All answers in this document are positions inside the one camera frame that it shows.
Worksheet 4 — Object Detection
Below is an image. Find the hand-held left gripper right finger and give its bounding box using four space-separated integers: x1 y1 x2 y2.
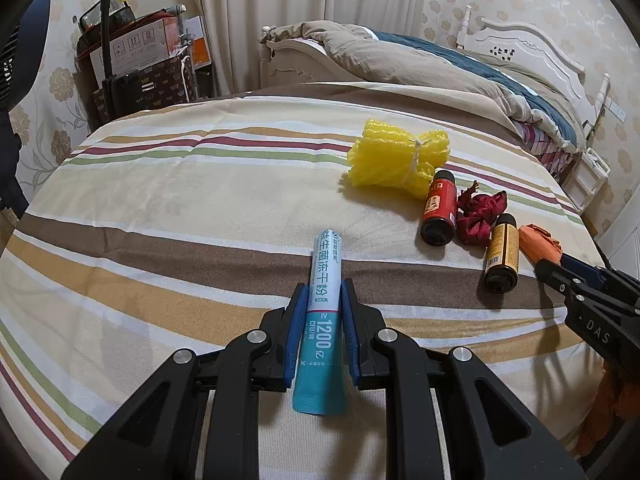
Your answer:
339 277 588 480

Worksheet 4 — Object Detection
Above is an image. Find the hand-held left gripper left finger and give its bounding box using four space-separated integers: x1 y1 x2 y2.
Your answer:
60 282 311 480

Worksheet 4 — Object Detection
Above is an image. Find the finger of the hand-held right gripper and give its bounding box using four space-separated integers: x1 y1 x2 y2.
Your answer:
534 257 586 308
560 254 640 293

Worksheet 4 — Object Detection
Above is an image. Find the teal tube sachet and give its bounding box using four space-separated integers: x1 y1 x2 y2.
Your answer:
291 228 347 417

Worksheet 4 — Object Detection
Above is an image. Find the orange cloth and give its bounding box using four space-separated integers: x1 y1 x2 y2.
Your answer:
518 224 563 263

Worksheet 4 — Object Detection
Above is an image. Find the yellow label dark bottle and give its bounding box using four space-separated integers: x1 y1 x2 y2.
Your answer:
482 213 518 292

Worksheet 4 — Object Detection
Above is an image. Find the dark red ribbon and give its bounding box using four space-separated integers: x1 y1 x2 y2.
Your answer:
455 180 510 247

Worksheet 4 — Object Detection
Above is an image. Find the red label dark bottle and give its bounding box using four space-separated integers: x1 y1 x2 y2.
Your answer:
419 170 458 247

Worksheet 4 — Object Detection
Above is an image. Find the yellow foam net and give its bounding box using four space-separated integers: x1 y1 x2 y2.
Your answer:
346 119 451 202

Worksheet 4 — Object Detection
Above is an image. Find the person's right forearm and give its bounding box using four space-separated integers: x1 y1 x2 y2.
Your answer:
575 355 640 458

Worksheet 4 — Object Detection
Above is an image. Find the white wardrobe door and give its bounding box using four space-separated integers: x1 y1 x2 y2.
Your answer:
597 205 640 281

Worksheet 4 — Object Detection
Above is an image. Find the white plastic drawer unit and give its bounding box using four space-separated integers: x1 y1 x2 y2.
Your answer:
562 147 611 213

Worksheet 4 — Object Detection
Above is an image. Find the checkered bed sheet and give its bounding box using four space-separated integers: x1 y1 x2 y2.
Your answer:
517 122 583 181

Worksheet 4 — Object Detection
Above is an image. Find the white bed headboard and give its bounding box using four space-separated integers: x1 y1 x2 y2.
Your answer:
456 4 612 126

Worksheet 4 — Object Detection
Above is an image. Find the bed with duvet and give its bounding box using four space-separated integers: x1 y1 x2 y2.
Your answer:
277 20 588 153

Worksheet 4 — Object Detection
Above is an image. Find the white bed footboard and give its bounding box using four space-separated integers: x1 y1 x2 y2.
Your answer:
257 25 351 92

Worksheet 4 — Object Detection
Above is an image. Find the orange and white carton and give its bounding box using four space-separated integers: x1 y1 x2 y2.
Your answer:
172 14 213 73

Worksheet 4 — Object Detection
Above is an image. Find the printed cardboard box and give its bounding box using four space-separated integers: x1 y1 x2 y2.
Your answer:
102 17 183 78

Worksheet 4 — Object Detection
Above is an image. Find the black hand trolley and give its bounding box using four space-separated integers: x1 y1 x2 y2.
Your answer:
95 0 146 126

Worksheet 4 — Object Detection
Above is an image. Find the blue standing fan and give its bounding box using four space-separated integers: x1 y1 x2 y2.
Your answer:
0 0 53 216

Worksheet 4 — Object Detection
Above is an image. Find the white cable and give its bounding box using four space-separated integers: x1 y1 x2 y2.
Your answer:
181 55 196 101

